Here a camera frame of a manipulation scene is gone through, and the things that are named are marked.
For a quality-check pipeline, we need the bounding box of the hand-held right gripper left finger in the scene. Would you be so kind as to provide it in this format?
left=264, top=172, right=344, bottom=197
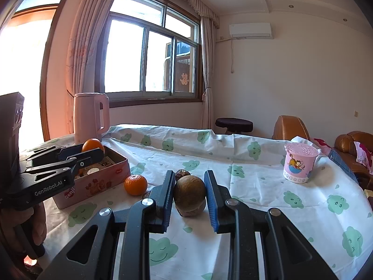
left=38, top=170, right=176, bottom=280

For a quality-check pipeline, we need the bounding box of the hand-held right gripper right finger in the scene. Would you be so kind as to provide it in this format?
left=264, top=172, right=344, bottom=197
left=204, top=170, right=338, bottom=280

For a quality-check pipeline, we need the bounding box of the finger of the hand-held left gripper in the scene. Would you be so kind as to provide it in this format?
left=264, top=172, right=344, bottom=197
left=26, top=148, right=105, bottom=183
left=20, top=144, right=86, bottom=167

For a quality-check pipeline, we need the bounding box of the orange mandarin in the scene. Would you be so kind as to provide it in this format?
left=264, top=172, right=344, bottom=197
left=82, top=138, right=105, bottom=154
left=124, top=174, right=148, bottom=196

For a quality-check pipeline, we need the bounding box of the pink metal tin box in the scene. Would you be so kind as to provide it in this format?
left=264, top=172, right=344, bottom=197
left=52, top=144, right=131, bottom=210

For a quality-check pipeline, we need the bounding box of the person's left hand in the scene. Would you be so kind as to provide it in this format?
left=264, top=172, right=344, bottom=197
left=31, top=202, right=48, bottom=246

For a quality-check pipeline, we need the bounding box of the printed paper sheet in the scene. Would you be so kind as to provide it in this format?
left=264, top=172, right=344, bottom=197
left=79, top=155, right=117, bottom=178

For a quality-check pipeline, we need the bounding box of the pink electric kettle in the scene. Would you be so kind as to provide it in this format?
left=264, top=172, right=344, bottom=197
left=73, top=92, right=110, bottom=143

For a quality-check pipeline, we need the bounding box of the white tablecloth with green clouds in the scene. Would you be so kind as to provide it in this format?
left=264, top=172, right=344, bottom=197
left=17, top=124, right=373, bottom=280

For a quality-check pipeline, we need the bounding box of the dark round stool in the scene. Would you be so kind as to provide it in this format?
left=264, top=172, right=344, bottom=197
left=215, top=118, right=253, bottom=135

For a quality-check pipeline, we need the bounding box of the pink cartoon cup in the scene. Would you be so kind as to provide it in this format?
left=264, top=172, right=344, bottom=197
left=283, top=143, right=321, bottom=184

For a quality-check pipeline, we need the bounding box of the pink floral curtain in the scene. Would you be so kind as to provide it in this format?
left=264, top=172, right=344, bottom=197
left=66, top=0, right=126, bottom=135

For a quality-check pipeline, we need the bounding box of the sliding glass window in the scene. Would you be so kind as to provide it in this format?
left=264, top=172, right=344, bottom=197
left=95, top=0, right=203, bottom=102

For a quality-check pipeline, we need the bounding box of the pale narrow curtain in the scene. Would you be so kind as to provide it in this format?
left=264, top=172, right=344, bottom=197
left=200, top=16, right=218, bottom=129

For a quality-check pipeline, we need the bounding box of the blue plaid cloth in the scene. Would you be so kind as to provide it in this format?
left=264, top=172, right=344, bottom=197
left=328, top=147, right=360, bottom=183

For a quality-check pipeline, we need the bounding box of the brown leather sofa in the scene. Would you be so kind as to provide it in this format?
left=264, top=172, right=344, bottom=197
left=335, top=131, right=373, bottom=183

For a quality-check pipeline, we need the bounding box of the white air conditioner pipe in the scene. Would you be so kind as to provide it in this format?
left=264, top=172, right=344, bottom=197
left=217, top=36, right=235, bottom=73

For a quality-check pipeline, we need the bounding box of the pink floral cushion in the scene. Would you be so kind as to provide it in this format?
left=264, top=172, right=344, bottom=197
left=354, top=141, right=373, bottom=175

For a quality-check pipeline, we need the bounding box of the wooden balcony door frame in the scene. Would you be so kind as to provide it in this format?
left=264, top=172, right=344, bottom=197
left=0, top=0, right=79, bottom=142

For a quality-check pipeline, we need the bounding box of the white wall air conditioner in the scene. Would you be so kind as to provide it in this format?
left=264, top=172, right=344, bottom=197
left=229, top=23, right=274, bottom=39

